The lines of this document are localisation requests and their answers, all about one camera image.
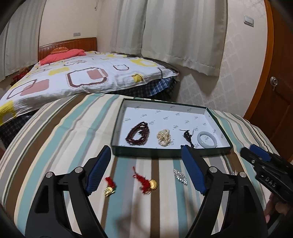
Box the black gourd pendant tassel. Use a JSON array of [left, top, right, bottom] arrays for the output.
[[180, 129, 195, 149]]

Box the pearl necklace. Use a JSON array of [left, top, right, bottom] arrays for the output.
[[156, 129, 173, 147]]

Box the left window curtain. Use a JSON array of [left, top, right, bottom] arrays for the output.
[[1, 1, 46, 81]]

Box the right white curtain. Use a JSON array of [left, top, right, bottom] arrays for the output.
[[141, 0, 227, 77]]

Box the bed with patterned quilt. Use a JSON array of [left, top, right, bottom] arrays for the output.
[[1, 51, 179, 147]]

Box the wall light switch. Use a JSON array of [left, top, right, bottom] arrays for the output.
[[243, 15, 254, 27]]

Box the dark red bead bracelet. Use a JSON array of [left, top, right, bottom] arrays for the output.
[[125, 121, 151, 146]]

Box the centre white curtain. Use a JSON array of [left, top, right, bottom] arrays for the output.
[[110, 0, 147, 55]]

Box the wooden door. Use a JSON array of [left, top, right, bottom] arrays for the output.
[[244, 1, 292, 162]]

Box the right hand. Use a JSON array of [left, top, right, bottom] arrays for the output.
[[264, 193, 290, 223]]

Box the white curtain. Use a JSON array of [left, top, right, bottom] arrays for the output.
[[110, 0, 147, 55], [141, 0, 227, 77]]

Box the pearl flower brooch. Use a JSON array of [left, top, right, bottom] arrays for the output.
[[231, 170, 239, 176]]

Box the wall power outlet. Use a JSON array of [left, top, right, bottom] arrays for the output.
[[73, 32, 81, 37]]

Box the white jade bangle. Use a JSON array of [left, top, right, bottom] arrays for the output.
[[197, 131, 217, 149]]

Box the green jewelry tray box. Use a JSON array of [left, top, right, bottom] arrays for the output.
[[111, 99, 232, 158]]

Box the red knot gold ingot charm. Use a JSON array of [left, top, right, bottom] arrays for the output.
[[133, 167, 158, 194]]

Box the door lock knob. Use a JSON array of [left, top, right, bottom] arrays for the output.
[[270, 76, 279, 91]]

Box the pink pillow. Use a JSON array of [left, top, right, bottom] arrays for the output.
[[39, 49, 86, 65]]

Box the wooden headboard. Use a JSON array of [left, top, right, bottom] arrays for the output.
[[38, 37, 97, 60]]

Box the striped tablecloth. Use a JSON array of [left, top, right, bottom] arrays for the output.
[[1, 94, 276, 237]]

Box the silver rhinestone brooch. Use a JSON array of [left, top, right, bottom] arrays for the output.
[[173, 169, 188, 185]]

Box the orange cushion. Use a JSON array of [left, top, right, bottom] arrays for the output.
[[50, 47, 69, 55]]

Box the small red gold charm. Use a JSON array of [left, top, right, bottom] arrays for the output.
[[103, 176, 116, 197]]

